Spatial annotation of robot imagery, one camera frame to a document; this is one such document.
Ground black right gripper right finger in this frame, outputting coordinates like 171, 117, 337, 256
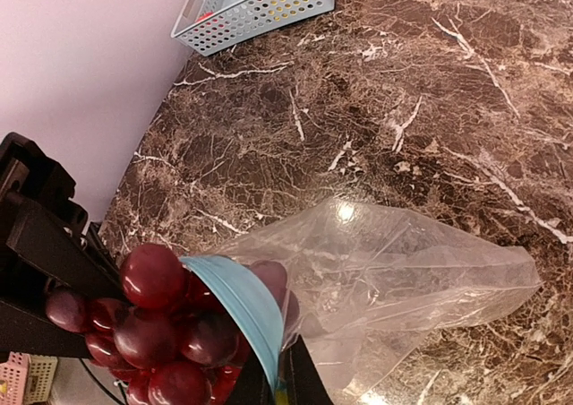
286, 336, 333, 405

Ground red toy fruit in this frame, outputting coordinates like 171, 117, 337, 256
196, 13, 214, 24

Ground light blue plastic basket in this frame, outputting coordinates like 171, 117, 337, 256
170, 0, 335, 56

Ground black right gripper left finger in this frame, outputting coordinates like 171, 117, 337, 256
227, 351, 276, 405

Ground green plastic basket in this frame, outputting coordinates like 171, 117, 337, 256
23, 355, 58, 404

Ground clear zip top bag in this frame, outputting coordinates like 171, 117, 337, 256
182, 199, 541, 404

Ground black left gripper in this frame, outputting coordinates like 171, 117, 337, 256
1, 132, 125, 358

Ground pink plastic basket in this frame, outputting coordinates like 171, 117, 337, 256
0, 352, 30, 405

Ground purple toy grapes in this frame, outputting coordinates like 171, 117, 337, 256
45, 244, 299, 404

